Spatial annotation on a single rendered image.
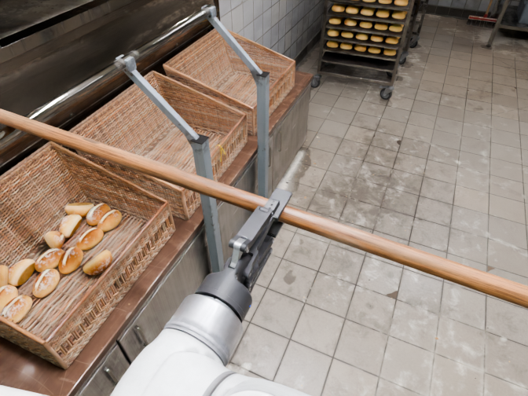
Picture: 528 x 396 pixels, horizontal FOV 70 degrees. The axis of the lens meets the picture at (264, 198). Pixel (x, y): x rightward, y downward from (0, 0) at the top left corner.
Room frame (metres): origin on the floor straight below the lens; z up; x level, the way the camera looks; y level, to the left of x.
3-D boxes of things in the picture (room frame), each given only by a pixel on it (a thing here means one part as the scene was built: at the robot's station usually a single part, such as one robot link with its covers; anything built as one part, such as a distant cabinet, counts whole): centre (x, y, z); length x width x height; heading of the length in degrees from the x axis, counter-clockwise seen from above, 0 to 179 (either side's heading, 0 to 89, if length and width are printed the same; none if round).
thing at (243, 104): (1.86, 0.15, 0.72); 0.56 x 0.49 x 0.28; 156
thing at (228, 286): (0.30, 0.04, 1.18); 0.09 x 0.07 x 0.08; 155
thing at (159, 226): (0.76, 0.65, 0.72); 0.56 x 0.49 x 0.28; 157
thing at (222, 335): (0.23, 0.08, 1.18); 0.09 x 0.06 x 0.09; 65
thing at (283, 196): (0.44, -0.02, 1.20); 0.07 x 0.03 x 0.01; 155
